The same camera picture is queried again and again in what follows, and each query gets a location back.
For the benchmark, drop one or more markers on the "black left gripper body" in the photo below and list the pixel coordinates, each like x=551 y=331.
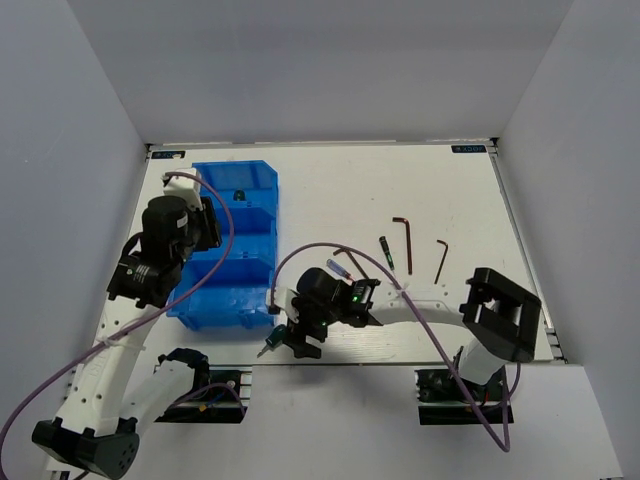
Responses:
x=203 y=228

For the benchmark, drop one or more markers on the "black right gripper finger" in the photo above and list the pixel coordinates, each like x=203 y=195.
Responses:
x=300 y=347
x=360 y=319

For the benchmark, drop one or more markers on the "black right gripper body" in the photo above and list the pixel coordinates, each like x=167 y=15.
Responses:
x=316 y=318

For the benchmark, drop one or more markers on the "dark green stubby screwdriver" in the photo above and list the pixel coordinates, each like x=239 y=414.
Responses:
x=274 y=339

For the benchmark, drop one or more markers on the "blue red handled screwdriver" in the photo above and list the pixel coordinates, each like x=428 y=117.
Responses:
x=339 y=270

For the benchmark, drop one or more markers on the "black green precision screwdriver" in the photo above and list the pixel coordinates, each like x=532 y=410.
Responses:
x=387 y=252

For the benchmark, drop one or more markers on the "brown hex key small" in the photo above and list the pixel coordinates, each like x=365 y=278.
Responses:
x=445 y=246

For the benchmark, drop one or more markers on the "brown hex key large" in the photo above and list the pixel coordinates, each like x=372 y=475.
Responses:
x=409 y=254

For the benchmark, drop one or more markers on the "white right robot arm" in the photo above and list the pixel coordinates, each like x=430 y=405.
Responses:
x=501 y=316

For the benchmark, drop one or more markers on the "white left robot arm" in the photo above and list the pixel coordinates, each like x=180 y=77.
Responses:
x=100 y=424

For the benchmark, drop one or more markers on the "blue plastic bin tray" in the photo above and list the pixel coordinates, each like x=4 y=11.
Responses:
x=235 y=296

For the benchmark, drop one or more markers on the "left corner table label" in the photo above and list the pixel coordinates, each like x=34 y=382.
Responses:
x=170 y=154

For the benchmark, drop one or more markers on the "corner table label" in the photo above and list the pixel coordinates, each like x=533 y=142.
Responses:
x=468 y=149
x=170 y=154

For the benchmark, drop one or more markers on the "right corner table label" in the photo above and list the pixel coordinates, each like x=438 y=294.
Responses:
x=468 y=149

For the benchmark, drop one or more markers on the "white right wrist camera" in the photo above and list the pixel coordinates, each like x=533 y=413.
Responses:
x=279 y=303

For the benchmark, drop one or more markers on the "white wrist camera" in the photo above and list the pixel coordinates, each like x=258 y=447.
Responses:
x=185 y=188
x=279 y=303

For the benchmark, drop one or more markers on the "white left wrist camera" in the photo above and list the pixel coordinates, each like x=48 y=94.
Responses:
x=185 y=188

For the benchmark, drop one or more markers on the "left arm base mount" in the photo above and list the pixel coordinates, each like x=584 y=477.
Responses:
x=221 y=397

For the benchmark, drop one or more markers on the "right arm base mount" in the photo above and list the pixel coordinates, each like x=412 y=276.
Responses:
x=442 y=403

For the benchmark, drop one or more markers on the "aluminium table edge rail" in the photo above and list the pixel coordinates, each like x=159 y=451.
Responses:
x=518 y=229

